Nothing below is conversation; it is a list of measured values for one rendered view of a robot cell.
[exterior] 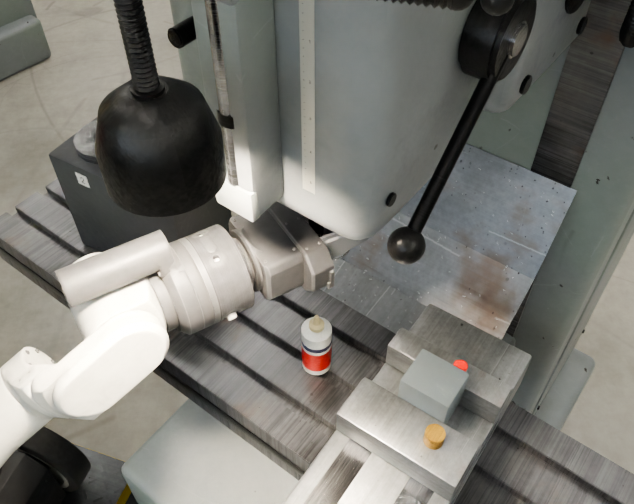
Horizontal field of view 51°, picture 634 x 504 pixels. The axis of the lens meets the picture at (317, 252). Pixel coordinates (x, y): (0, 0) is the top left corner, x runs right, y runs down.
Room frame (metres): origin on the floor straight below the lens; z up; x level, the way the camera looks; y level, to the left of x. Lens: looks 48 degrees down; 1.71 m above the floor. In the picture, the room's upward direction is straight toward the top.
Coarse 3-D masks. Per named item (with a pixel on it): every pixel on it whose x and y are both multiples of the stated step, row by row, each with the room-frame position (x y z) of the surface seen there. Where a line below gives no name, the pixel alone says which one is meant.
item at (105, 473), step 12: (96, 456) 0.60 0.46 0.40; (108, 456) 0.60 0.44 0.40; (96, 468) 0.58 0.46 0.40; (108, 468) 0.58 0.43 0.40; (120, 468) 0.58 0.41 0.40; (84, 480) 0.55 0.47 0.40; (96, 480) 0.55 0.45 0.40; (108, 480) 0.55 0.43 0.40; (120, 480) 0.55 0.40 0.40; (72, 492) 0.53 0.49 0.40; (84, 492) 0.53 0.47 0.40; (96, 492) 0.53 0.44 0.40; (108, 492) 0.53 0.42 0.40; (120, 492) 0.53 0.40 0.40
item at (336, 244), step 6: (330, 234) 0.45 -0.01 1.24; (336, 234) 0.45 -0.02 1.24; (324, 240) 0.44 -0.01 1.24; (330, 240) 0.44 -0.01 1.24; (336, 240) 0.45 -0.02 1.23; (342, 240) 0.45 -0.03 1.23; (348, 240) 0.45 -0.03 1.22; (354, 240) 0.46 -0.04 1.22; (360, 240) 0.46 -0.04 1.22; (366, 240) 0.46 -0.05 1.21; (330, 246) 0.44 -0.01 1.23; (336, 246) 0.45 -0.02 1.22; (342, 246) 0.45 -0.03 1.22; (348, 246) 0.45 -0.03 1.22; (354, 246) 0.46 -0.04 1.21; (330, 252) 0.43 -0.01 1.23; (336, 252) 0.45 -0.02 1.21; (342, 252) 0.45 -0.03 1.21
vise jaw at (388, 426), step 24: (360, 384) 0.40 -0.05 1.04; (360, 408) 0.37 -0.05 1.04; (384, 408) 0.37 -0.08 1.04; (408, 408) 0.37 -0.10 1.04; (360, 432) 0.34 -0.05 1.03; (384, 432) 0.34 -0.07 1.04; (408, 432) 0.34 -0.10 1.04; (456, 432) 0.34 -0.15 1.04; (384, 456) 0.32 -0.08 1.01; (408, 456) 0.31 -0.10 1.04; (432, 456) 0.31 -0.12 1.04; (456, 456) 0.31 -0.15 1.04; (432, 480) 0.29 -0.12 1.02; (456, 480) 0.28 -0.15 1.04
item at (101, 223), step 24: (96, 120) 0.78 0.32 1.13; (72, 144) 0.74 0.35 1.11; (72, 168) 0.70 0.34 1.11; (96, 168) 0.69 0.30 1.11; (72, 192) 0.71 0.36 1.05; (96, 192) 0.68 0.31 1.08; (72, 216) 0.72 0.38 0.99; (96, 216) 0.69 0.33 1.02; (120, 216) 0.66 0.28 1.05; (144, 216) 0.64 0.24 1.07; (168, 216) 0.62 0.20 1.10; (192, 216) 0.64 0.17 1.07; (216, 216) 0.69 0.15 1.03; (96, 240) 0.70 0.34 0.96; (120, 240) 0.67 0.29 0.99; (168, 240) 0.62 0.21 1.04
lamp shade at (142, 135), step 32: (128, 96) 0.30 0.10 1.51; (160, 96) 0.29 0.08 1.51; (192, 96) 0.30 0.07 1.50; (96, 128) 0.29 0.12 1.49; (128, 128) 0.28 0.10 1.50; (160, 128) 0.28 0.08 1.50; (192, 128) 0.28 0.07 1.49; (128, 160) 0.27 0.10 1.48; (160, 160) 0.27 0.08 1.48; (192, 160) 0.28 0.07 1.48; (224, 160) 0.30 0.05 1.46; (128, 192) 0.27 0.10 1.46; (160, 192) 0.26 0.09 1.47; (192, 192) 0.27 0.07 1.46
